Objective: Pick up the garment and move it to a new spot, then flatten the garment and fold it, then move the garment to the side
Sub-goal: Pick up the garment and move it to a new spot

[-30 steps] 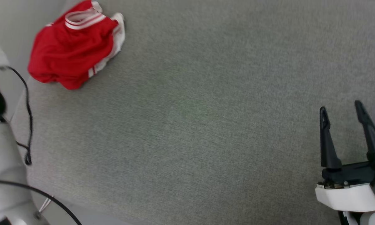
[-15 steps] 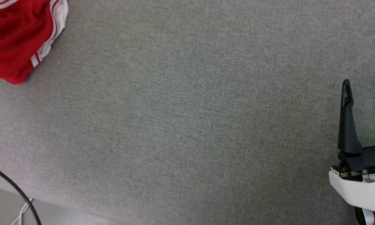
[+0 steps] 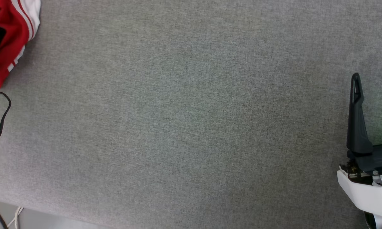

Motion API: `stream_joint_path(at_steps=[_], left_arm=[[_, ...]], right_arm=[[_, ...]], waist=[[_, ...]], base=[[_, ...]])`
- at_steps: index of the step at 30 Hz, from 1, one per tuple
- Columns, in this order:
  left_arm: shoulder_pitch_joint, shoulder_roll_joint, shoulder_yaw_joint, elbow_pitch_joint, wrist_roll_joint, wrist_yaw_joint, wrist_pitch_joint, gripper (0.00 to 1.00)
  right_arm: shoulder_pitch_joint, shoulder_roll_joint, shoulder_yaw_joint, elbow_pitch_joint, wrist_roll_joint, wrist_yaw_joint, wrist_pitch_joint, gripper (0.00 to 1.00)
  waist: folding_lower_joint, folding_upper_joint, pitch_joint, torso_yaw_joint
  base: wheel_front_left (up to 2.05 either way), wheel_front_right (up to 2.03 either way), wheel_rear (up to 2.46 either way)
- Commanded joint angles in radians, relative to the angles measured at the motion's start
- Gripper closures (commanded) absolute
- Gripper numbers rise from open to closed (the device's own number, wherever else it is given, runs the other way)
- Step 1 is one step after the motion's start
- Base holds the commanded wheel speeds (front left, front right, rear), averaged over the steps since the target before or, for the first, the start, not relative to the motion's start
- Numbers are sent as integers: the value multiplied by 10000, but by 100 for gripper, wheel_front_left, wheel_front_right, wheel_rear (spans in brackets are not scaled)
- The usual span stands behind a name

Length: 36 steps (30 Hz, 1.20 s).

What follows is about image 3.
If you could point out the right gripper dark white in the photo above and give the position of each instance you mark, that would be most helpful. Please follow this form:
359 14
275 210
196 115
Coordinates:
369 194

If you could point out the red and white basketball jersey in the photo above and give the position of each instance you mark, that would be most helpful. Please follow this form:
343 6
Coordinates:
16 35

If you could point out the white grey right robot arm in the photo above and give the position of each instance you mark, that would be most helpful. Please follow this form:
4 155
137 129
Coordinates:
377 222

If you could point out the grey fabric sofa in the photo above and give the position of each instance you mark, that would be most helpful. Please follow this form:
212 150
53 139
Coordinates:
191 114

